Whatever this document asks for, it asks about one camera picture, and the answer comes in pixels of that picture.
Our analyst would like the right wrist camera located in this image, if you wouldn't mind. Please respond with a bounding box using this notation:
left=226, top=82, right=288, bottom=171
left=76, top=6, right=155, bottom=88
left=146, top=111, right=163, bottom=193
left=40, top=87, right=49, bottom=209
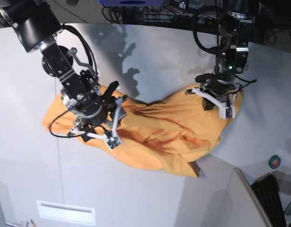
left=105, top=136, right=123, bottom=151

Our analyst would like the green tape roll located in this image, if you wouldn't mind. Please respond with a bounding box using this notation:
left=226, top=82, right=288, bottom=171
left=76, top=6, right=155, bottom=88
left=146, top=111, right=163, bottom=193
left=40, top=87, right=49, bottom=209
left=268, top=155, right=281, bottom=169

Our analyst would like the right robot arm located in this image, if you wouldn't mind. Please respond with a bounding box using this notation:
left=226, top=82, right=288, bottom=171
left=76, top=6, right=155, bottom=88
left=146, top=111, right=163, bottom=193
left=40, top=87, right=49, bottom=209
left=0, top=0, right=127, bottom=148

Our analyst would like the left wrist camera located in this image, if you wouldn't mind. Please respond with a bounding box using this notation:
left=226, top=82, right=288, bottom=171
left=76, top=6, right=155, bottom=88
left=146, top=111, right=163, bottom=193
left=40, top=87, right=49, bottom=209
left=219, top=106, right=236, bottom=120

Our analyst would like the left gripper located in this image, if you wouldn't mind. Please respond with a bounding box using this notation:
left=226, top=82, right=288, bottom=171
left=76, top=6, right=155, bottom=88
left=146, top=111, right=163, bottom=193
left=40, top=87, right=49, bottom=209
left=194, top=73, right=242, bottom=111

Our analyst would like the black keyboard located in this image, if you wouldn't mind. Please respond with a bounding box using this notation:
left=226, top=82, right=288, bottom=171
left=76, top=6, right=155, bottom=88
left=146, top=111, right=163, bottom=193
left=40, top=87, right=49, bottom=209
left=251, top=175, right=286, bottom=227

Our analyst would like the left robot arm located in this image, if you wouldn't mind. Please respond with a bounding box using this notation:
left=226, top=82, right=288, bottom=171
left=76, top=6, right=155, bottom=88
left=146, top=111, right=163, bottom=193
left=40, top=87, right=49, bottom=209
left=192, top=0, right=259, bottom=112

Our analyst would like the orange t-shirt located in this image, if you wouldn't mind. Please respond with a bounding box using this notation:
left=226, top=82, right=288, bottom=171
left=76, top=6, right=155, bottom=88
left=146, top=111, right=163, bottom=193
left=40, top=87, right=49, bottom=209
left=42, top=85, right=245, bottom=178

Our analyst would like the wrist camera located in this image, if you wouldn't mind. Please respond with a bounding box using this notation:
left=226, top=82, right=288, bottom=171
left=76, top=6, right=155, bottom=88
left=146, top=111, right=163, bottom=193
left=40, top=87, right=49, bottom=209
left=105, top=136, right=123, bottom=151
left=219, top=106, right=236, bottom=120

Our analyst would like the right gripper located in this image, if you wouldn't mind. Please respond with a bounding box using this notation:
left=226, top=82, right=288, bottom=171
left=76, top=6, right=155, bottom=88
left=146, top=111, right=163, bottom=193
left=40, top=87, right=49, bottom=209
left=61, top=81, right=127, bottom=142

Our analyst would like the white partition board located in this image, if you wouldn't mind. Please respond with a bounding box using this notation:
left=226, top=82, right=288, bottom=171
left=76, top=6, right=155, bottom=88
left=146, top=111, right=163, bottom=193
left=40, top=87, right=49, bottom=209
left=227, top=168, right=272, bottom=227

